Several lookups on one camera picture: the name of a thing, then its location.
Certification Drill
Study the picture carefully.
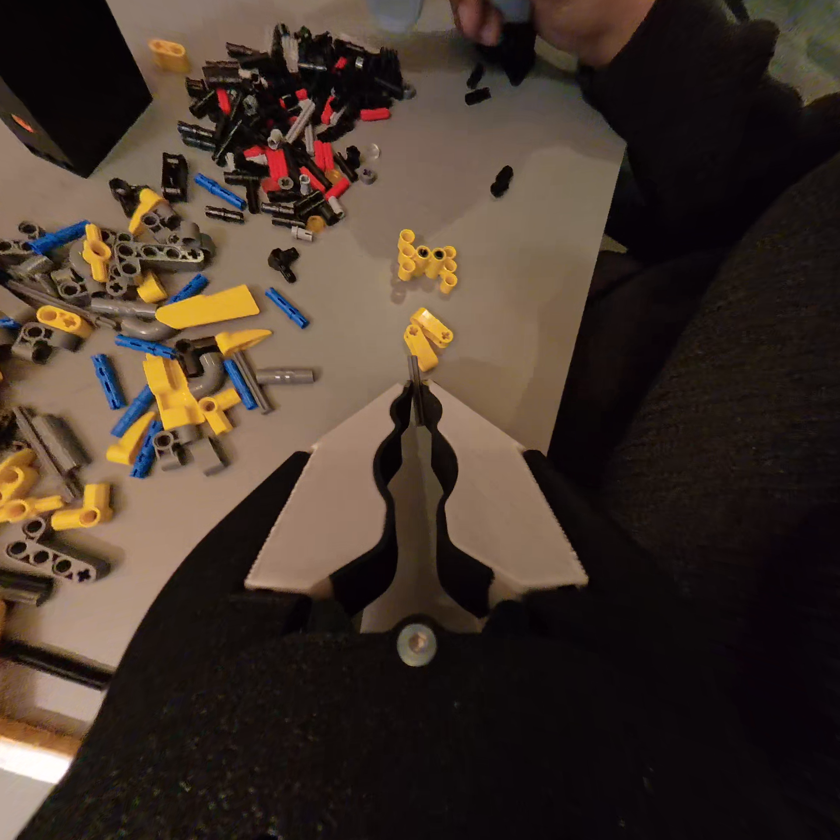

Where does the pile of black red pins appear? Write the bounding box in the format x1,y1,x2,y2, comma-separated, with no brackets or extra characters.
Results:
177,23,417,240

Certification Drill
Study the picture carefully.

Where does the person's dark knit clothing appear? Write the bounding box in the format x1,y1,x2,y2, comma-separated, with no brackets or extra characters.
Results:
548,154,840,840

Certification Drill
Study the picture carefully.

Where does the person's right forearm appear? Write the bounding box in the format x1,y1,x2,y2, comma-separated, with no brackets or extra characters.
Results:
577,0,840,260

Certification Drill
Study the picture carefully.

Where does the black box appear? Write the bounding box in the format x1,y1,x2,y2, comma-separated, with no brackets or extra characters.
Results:
0,0,154,179

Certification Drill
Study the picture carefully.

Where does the person's right hand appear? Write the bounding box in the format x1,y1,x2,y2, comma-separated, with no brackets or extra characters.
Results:
451,0,657,70

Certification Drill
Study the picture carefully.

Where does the yellow angle connector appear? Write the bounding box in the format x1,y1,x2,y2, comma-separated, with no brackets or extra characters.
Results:
50,482,114,531

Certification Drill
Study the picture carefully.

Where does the yellow wing panel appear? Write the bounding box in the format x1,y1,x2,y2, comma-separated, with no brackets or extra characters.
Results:
155,284,261,330

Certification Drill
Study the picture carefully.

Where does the small yellow pointed panel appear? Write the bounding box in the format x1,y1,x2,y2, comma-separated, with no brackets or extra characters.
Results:
214,328,273,358

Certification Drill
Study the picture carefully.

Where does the yellow connector cluster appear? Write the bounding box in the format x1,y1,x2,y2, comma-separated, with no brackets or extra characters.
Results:
395,228,459,295

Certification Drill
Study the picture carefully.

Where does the black connector block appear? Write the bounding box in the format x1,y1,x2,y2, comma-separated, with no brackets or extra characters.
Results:
161,152,190,203

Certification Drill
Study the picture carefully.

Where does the heap of mixed toy parts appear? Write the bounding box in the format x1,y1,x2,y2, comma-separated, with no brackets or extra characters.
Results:
0,187,316,686

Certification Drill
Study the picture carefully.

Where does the grey holed beam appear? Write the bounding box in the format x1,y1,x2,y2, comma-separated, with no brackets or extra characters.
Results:
3,535,112,584

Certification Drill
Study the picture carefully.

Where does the yellow short toy beam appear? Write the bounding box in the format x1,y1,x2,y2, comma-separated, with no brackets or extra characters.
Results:
147,38,193,73

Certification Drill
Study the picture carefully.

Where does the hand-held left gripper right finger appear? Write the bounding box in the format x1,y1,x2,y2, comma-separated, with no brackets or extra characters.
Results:
419,379,589,619

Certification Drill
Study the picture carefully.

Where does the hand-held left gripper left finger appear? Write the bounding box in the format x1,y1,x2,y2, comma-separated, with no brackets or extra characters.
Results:
244,382,416,616

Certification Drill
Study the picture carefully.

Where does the yellow connector pair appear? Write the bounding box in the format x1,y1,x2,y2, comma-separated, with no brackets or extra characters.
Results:
402,307,455,373

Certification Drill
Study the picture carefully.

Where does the blue connector pin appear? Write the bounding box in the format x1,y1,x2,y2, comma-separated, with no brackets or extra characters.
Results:
264,287,310,329
193,172,248,212

